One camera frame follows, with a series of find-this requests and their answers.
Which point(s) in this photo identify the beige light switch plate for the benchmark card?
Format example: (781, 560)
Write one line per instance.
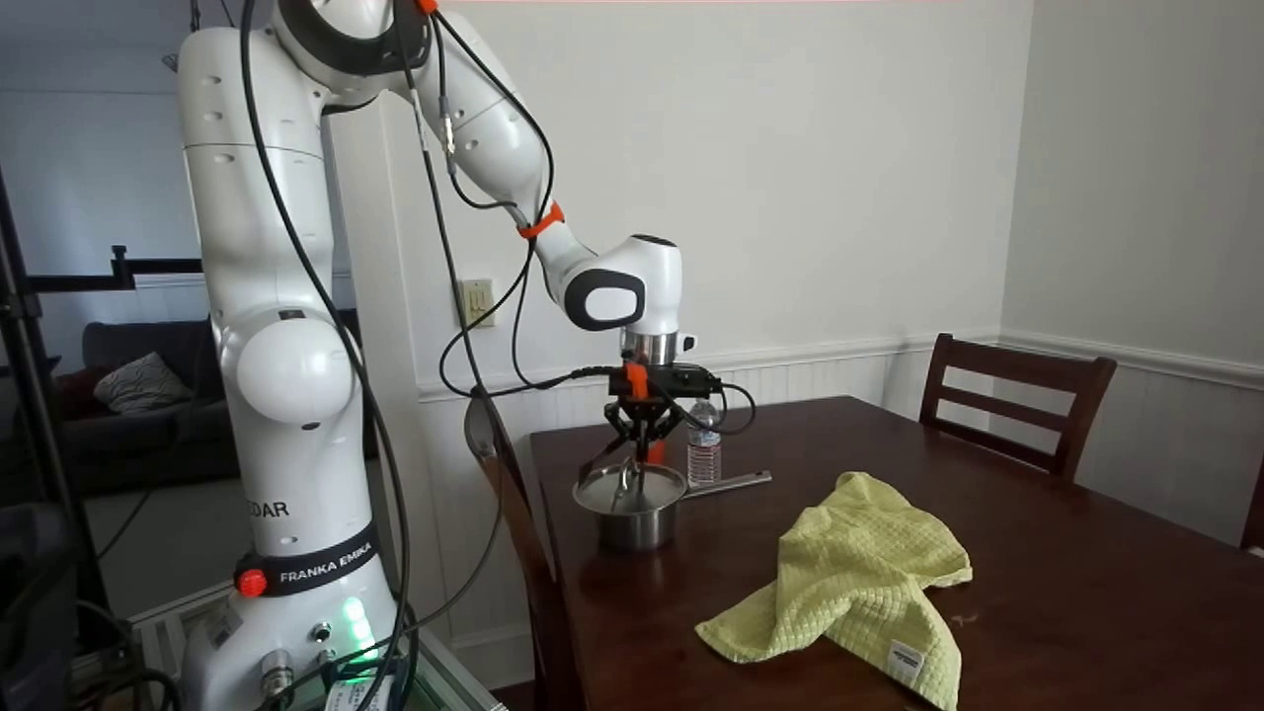
(474, 307)

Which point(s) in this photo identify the dark wooden chair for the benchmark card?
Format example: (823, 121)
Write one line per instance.
(1255, 508)
(1013, 358)
(508, 501)

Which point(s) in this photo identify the grey sofa pillow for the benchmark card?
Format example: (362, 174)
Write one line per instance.
(141, 385)

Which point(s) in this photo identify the yellow-green cloth towel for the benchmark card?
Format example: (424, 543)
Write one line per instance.
(855, 566)

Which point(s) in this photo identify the dark sofa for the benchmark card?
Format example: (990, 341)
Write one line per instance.
(130, 447)

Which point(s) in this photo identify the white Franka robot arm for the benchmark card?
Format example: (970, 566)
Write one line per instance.
(280, 369)

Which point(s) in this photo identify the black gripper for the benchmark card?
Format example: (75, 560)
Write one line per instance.
(650, 404)

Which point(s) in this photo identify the orange plastic cup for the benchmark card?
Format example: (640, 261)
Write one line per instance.
(657, 457)

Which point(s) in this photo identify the silver pot lid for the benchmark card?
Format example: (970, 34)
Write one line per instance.
(596, 501)

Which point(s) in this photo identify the orange base clip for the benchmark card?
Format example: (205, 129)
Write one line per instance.
(251, 581)

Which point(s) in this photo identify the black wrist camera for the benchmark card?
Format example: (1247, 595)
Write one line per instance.
(693, 379)

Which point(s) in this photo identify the white low box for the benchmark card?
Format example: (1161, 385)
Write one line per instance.
(170, 626)

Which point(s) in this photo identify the clear plastic water bottle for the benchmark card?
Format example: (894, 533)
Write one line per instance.
(704, 461)

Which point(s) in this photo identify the black tripod stand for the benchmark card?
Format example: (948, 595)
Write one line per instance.
(34, 397)

